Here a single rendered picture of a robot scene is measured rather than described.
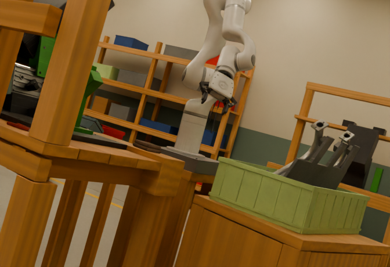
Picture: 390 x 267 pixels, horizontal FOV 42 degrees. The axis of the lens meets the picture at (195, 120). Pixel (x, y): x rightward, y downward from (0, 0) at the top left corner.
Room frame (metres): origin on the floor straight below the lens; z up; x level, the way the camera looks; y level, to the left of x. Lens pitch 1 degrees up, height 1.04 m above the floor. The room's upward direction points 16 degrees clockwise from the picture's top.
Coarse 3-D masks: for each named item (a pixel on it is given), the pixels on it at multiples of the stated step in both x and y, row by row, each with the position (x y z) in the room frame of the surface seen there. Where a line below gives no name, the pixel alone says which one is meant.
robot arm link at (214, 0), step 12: (204, 0) 2.34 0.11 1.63; (216, 0) 2.32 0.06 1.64; (216, 12) 2.32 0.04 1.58; (216, 24) 2.34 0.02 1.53; (216, 36) 2.34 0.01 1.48; (204, 48) 2.36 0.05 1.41; (216, 48) 2.35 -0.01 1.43; (192, 60) 2.38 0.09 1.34; (204, 60) 2.35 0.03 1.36; (192, 72) 2.33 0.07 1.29; (204, 72) 2.35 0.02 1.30; (192, 84) 2.35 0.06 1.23
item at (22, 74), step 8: (16, 64) 2.05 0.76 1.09; (16, 72) 2.04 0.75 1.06; (24, 72) 2.07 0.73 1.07; (32, 72) 2.11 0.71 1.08; (16, 80) 2.04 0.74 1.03; (24, 80) 2.08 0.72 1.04; (40, 80) 2.14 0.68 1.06; (16, 88) 2.04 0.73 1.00; (24, 88) 2.07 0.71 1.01; (40, 88) 2.14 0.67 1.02; (32, 96) 2.11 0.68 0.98
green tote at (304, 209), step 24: (240, 168) 1.91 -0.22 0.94; (264, 168) 2.25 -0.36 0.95; (216, 192) 1.96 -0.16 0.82; (240, 192) 1.90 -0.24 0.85; (264, 192) 1.84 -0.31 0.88; (288, 192) 1.78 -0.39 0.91; (312, 192) 1.73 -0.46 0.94; (336, 192) 1.88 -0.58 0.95; (264, 216) 1.82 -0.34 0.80; (288, 216) 1.77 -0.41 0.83; (312, 216) 1.76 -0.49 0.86; (336, 216) 1.95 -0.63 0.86; (360, 216) 2.17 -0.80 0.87
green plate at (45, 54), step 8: (40, 40) 2.13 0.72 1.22; (48, 40) 2.16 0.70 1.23; (40, 48) 2.12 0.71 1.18; (48, 48) 2.16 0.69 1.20; (40, 56) 2.12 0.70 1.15; (48, 56) 2.16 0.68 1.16; (32, 64) 2.15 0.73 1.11; (40, 64) 2.12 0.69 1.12; (48, 64) 2.15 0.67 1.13; (40, 72) 2.12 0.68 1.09
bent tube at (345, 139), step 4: (348, 132) 2.15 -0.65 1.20; (340, 136) 2.14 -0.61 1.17; (344, 136) 2.16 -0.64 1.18; (348, 136) 2.15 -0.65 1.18; (352, 136) 2.13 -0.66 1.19; (344, 140) 2.12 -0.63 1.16; (348, 140) 2.14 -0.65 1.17; (348, 144) 2.15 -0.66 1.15; (344, 152) 2.18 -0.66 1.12; (340, 156) 2.20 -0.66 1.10; (344, 156) 2.19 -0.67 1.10; (340, 160) 2.20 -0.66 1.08; (344, 160) 2.20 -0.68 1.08; (336, 164) 2.20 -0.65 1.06; (340, 164) 2.20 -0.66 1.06
